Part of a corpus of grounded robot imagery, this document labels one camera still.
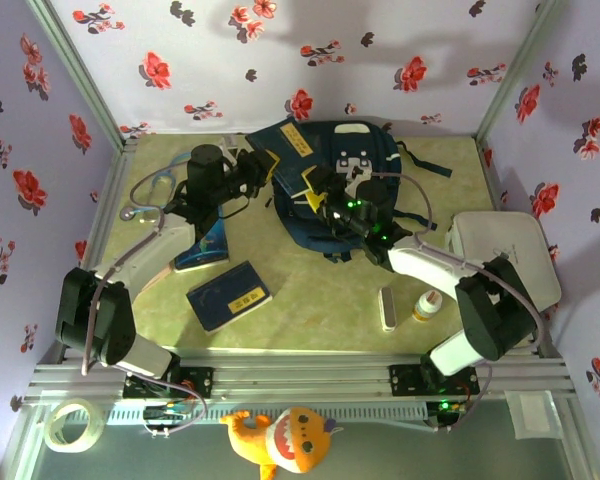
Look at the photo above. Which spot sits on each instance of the navy blue student backpack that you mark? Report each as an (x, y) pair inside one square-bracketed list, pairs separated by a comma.
[(330, 235)]

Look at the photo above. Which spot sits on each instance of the Little Prince blue book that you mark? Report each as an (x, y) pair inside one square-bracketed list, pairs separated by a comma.
[(210, 245)]

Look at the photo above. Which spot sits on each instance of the slim white oblong case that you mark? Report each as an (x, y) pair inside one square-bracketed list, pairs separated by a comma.
[(387, 310)]

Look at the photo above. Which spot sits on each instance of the thick blue yellow-label book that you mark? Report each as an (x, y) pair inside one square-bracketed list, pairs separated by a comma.
[(225, 300)]

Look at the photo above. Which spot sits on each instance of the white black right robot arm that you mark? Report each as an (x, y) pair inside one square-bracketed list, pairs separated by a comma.
[(430, 262)]

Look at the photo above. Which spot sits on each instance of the light blue stethoscope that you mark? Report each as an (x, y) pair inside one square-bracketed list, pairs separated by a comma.
[(126, 214)]

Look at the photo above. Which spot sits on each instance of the yellow white pill bottle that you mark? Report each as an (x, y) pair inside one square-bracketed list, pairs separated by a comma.
[(426, 307)]

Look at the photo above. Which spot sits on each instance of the white medicine kit box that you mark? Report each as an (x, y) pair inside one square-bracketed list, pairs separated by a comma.
[(525, 245)]

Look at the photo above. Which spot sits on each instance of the small controller circuit board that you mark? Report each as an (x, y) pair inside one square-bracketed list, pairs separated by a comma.
[(447, 407), (165, 412)]

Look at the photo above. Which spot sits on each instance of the orange shark plush toy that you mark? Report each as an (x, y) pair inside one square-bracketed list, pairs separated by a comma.
[(295, 440)]

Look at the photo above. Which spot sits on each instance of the clear adhesive tape roll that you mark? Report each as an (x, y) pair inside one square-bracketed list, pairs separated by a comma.
[(96, 417)]

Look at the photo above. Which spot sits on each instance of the white paper pouch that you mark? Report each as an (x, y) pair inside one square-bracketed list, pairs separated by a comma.
[(532, 415)]

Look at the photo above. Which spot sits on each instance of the aluminium corner post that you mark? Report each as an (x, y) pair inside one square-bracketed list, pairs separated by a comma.
[(520, 65), (75, 75)]

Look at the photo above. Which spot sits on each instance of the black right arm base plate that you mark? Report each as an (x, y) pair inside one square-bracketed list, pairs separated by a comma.
[(405, 380)]

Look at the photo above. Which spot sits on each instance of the aluminium front frame rail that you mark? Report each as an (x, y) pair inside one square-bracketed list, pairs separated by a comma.
[(305, 380)]

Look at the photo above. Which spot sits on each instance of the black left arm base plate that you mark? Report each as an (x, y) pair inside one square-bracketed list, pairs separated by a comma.
[(200, 380)]

